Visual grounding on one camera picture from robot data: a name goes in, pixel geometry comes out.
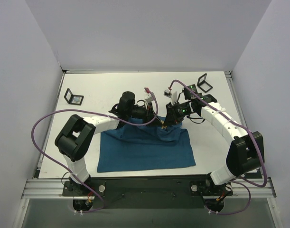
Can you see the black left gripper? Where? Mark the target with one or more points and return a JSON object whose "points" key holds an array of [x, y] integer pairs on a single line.
{"points": [[149, 112]]}

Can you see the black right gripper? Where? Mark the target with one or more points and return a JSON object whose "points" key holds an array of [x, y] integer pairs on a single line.
{"points": [[171, 113]]}

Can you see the blue t-shirt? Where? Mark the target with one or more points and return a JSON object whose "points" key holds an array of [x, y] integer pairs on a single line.
{"points": [[140, 148]]}

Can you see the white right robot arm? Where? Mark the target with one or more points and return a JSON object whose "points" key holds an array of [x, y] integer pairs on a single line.
{"points": [[246, 149]]}

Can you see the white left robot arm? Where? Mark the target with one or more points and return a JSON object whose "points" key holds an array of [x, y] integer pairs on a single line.
{"points": [[75, 137]]}

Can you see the right black display box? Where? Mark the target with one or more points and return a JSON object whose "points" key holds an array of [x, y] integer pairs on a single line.
{"points": [[203, 85]]}

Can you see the black display box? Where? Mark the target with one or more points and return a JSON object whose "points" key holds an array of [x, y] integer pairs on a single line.
{"points": [[69, 97], [203, 85]]}

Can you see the left black display box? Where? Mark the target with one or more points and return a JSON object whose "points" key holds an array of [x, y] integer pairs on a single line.
{"points": [[69, 97]]}

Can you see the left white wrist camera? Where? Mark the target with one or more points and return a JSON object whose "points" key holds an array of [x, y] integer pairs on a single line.
{"points": [[149, 97]]}

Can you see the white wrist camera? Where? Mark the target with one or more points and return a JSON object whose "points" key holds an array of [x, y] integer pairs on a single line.
{"points": [[172, 95], [149, 97]]}

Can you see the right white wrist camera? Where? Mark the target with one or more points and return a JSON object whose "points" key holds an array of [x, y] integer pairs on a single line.
{"points": [[172, 95]]}

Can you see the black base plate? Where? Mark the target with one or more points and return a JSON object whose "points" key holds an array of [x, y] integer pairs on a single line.
{"points": [[157, 192]]}

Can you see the aluminium frame rail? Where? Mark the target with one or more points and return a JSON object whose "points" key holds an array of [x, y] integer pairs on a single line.
{"points": [[43, 189]]}

